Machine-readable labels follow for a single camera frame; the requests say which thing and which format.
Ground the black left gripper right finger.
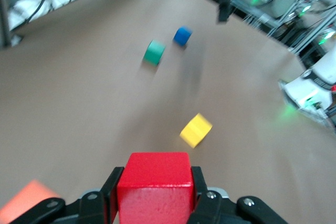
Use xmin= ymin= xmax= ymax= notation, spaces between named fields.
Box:
xmin=187 ymin=166 xmax=289 ymax=224

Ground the green wooden block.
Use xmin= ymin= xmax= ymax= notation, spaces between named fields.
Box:
xmin=143 ymin=39 xmax=166 ymax=67

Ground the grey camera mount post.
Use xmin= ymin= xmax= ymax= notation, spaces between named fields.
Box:
xmin=0 ymin=0 xmax=14 ymax=49

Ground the blue wooden block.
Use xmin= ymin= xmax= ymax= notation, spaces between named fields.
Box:
xmin=173 ymin=26 xmax=192 ymax=46

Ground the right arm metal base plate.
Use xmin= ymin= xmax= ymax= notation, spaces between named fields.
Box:
xmin=278 ymin=79 xmax=336 ymax=130

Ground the yellow wooden block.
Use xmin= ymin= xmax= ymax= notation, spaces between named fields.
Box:
xmin=179 ymin=113 xmax=213 ymax=149

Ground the red wooden block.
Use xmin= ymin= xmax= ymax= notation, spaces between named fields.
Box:
xmin=117 ymin=152 xmax=197 ymax=224

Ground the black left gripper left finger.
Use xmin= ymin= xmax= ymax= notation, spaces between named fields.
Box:
xmin=10 ymin=166 xmax=125 ymax=224

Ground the orange wooden block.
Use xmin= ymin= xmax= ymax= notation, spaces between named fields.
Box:
xmin=0 ymin=179 xmax=63 ymax=224

